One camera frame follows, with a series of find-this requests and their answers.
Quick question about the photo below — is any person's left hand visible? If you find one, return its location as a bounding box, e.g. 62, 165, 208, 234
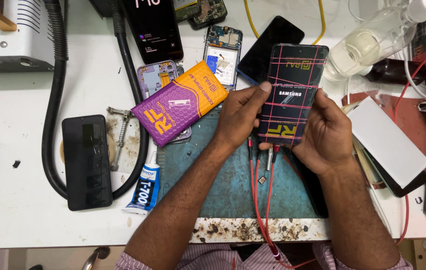
213, 81, 273, 151

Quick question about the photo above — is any person's right hand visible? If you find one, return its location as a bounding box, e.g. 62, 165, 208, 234
291, 88, 358, 178

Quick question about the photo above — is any black phone back cover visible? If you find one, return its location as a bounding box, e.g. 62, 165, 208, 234
284, 148, 329, 219

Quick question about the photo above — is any orange and purple padded envelope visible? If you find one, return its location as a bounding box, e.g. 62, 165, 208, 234
131, 60, 229, 148

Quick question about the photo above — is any white rectangular box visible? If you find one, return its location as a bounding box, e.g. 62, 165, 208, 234
347, 96, 426, 189

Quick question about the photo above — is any opened phone with blue board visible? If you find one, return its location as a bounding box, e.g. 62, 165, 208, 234
203, 25, 243, 92

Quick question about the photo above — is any teal work mat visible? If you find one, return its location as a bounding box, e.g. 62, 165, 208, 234
156, 109, 320, 220

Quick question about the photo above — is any black phone display panel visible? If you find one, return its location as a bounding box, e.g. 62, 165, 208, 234
236, 15, 305, 86

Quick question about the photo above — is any stack of phones under box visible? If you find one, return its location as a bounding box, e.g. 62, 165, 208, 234
351, 137, 426, 199

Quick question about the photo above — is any reddish brown mat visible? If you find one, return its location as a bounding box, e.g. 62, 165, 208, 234
342, 91, 426, 151

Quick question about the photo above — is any dark brown bottle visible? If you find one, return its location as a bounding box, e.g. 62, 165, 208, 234
364, 58, 426, 86

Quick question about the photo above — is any clear plastic squeeze bottle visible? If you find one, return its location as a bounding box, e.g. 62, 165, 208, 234
323, 0, 426, 82

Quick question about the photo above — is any dark green circuit board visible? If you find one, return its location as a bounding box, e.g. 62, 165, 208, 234
173, 0, 228, 31

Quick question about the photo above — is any metal clamp tool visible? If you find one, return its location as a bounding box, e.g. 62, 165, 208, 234
106, 106, 133, 172

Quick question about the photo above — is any blue and white glue tube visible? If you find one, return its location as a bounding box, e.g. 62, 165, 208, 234
122, 151, 161, 216

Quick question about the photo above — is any black smartphone with lit screen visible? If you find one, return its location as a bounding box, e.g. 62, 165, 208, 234
122, 0, 184, 65

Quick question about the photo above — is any pink striped shirt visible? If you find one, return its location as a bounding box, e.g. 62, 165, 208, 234
115, 241, 414, 270

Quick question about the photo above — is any black smartphone with dark screen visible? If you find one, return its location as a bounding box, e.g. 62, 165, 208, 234
61, 114, 114, 212

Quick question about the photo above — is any metal chair armrest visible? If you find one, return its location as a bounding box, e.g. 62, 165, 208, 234
81, 246, 111, 270

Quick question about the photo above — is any white machine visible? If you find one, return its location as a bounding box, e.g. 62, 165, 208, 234
0, 0, 68, 74

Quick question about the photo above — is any purple phone frame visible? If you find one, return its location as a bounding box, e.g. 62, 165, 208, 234
137, 60, 192, 146

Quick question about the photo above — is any yellow cable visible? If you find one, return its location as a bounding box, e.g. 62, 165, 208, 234
244, 0, 326, 46

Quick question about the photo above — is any red multi-head charging cable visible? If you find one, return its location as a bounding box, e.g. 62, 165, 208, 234
247, 136, 316, 270

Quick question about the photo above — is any thin red wire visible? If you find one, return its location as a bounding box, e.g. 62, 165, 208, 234
392, 22, 426, 246

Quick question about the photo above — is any black corrugated hose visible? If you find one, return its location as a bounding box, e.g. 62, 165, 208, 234
41, 0, 150, 201

